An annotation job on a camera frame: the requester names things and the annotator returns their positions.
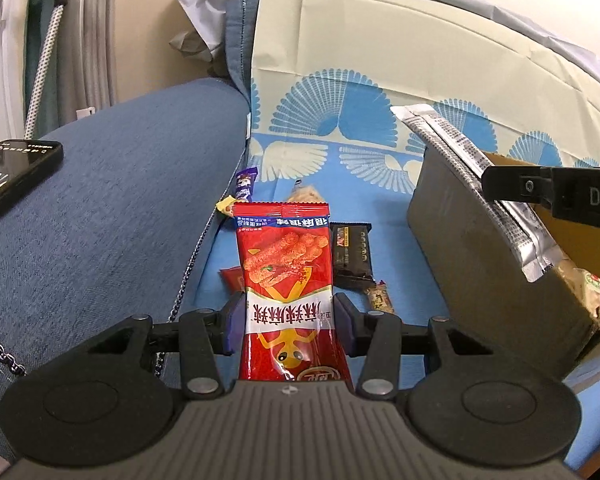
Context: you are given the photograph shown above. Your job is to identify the small red-topped nut bar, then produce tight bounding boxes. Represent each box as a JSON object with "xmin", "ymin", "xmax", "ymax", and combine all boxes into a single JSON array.
[{"xmin": 364, "ymin": 281, "xmax": 396, "ymax": 314}]

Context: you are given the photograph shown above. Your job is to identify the red square fortune packet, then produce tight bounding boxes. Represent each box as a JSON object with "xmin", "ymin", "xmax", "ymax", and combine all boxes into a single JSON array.
[{"xmin": 219, "ymin": 266, "xmax": 245, "ymax": 294}]

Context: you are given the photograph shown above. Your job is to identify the black chocolate bar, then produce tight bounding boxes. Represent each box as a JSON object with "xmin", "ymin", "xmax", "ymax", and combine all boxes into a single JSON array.
[{"xmin": 329, "ymin": 222, "xmax": 375, "ymax": 292}]

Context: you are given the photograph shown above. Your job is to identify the silver snack packet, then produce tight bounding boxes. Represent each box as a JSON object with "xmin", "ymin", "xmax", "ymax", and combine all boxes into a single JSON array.
[{"xmin": 391, "ymin": 104, "xmax": 564, "ymax": 283}]

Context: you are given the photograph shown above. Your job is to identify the red spicy strip packet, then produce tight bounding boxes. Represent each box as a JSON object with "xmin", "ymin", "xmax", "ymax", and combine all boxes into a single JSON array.
[{"xmin": 234, "ymin": 203, "xmax": 350, "ymax": 382}]

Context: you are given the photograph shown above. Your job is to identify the yellow snack bar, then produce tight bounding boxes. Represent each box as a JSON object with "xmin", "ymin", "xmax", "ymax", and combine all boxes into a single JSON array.
[{"xmin": 215, "ymin": 195, "xmax": 237, "ymax": 218}]

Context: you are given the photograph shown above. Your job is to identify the purple candy bar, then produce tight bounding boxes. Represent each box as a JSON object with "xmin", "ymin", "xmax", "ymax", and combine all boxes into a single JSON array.
[{"xmin": 234, "ymin": 167, "xmax": 258, "ymax": 203}]

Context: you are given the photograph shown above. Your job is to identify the clear bag of cookies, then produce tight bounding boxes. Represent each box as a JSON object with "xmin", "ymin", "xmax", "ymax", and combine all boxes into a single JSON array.
[{"xmin": 285, "ymin": 179, "xmax": 325, "ymax": 204}]

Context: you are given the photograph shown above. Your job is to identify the green rice cracker packet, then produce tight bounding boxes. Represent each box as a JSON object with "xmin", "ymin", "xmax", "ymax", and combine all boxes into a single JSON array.
[{"xmin": 558, "ymin": 259, "xmax": 600, "ymax": 318}]

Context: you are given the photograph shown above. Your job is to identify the cardboard box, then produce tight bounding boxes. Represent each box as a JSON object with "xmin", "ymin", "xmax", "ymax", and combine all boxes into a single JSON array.
[{"xmin": 407, "ymin": 150, "xmax": 600, "ymax": 389}]

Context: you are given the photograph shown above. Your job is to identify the black smartphone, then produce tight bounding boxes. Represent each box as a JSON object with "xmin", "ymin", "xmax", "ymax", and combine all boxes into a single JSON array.
[{"xmin": 0, "ymin": 139, "xmax": 64, "ymax": 218}]

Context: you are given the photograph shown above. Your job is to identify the blue patterned sofa cover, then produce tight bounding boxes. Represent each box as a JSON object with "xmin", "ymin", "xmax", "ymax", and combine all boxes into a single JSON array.
[{"xmin": 164, "ymin": 0, "xmax": 600, "ymax": 470}]

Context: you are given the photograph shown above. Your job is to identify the beaded chain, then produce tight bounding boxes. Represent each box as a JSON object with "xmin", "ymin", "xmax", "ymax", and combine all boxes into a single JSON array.
[{"xmin": 0, "ymin": 322, "xmax": 28, "ymax": 377}]

